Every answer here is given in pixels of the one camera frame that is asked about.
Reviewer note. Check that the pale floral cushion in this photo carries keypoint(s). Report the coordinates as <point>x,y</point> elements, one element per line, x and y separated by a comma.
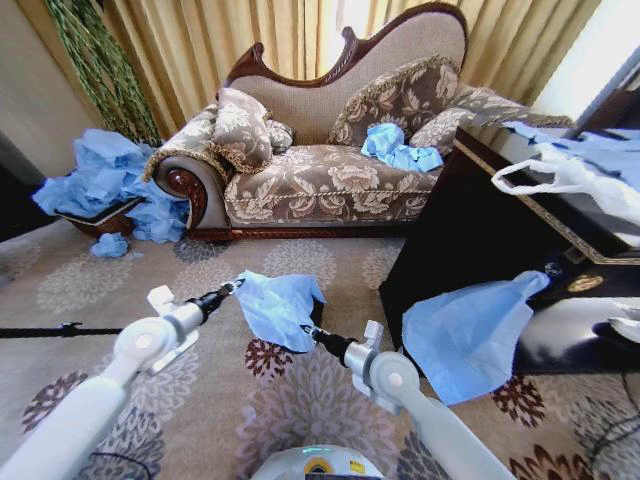
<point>440,127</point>

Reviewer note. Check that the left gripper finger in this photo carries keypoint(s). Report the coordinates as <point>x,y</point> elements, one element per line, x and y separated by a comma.
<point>234,292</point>
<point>234,285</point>

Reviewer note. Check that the small crumpled blue bag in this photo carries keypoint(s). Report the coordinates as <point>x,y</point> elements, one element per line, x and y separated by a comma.
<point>109,246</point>

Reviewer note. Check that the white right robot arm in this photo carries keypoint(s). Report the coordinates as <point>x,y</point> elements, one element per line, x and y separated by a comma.
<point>440,425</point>

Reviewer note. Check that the floral patterned carpet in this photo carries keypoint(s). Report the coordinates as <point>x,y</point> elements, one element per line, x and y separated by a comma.
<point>210,400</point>

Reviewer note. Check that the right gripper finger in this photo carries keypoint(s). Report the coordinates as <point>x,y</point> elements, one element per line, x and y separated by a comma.
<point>311,336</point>
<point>310,329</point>

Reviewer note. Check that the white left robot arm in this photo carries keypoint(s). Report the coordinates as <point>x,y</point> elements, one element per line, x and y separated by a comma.
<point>75,415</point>

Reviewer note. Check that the black coffee table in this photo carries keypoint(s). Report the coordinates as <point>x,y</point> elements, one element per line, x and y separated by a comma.
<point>505,235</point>

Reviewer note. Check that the flat blue bags stack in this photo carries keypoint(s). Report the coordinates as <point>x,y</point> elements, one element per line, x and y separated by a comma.
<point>595,150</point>

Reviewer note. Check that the white plastic bag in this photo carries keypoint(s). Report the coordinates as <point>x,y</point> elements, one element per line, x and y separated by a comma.
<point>565,182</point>

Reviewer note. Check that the blue garbage bag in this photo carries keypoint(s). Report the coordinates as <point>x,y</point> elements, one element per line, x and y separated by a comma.
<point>277,310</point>
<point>465,345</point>

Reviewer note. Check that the floral chaise longue sofa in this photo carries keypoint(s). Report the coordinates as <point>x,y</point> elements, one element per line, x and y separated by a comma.
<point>320,185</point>

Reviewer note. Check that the white robot front shell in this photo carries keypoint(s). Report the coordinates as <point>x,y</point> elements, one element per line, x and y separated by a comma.
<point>320,465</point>

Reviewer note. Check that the square floral cushion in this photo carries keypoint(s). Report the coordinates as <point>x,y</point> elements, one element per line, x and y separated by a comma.
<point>241,132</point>

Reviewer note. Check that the small floral cushion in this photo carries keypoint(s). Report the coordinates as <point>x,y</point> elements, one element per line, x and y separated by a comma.
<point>280,135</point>

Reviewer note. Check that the yellow curtain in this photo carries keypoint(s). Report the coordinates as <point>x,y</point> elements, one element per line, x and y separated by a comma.
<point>280,45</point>

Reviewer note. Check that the large dark floral cushion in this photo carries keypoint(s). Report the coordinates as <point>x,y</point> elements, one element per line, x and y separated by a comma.
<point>395,100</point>

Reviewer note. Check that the large pile blue bags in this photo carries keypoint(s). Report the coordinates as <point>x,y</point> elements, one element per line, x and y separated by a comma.
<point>107,180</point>

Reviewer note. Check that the crumpled blue bags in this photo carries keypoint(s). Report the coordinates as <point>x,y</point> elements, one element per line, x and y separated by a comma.
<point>397,147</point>

